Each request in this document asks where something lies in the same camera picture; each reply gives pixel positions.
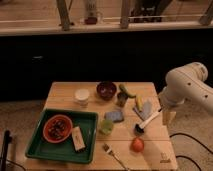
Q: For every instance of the metal fork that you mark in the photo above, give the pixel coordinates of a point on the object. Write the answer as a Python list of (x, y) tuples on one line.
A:
[(110, 152)]

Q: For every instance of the blue sponge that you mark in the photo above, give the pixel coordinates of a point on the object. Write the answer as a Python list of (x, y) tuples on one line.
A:
[(114, 116)]

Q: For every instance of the red orange apple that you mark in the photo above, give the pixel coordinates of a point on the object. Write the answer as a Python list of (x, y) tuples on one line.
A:
[(137, 145)]

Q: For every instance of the green plastic tray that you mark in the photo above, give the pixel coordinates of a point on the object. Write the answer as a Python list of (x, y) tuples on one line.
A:
[(40, 148)]

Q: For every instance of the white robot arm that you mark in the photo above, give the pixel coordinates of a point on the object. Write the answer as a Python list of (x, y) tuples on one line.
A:
[(185, 82)]

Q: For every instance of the orange bowl with food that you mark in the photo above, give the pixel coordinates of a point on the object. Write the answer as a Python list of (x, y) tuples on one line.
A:
[(57, 128)]

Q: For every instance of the beige wooden gripper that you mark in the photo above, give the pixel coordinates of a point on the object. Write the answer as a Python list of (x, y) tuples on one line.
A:
[(168, 116)]

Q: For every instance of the white handled black brush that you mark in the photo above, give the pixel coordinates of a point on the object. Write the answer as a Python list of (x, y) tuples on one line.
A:
[(139, 128)]

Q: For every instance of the beige rectangular box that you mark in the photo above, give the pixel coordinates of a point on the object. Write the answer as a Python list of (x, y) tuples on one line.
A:
[(77, 139)]

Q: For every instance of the green plastic cup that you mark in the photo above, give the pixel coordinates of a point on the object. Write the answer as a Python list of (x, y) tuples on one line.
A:
[(106, 126)]

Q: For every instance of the green cucumber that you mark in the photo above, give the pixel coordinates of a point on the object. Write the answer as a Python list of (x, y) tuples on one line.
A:
[(124, 89)]

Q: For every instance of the dark maroon bowl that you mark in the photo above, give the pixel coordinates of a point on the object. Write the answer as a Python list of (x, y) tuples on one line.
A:
[(106, 90)]

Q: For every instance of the black stand at left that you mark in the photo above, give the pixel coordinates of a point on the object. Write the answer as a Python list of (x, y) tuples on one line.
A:
[(7, 139)]

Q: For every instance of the white paper cup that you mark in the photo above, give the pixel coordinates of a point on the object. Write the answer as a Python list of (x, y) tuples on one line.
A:
[(82, 96)]

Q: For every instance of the white bottle in background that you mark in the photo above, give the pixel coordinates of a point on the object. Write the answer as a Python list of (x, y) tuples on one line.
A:
[(92, 15)]

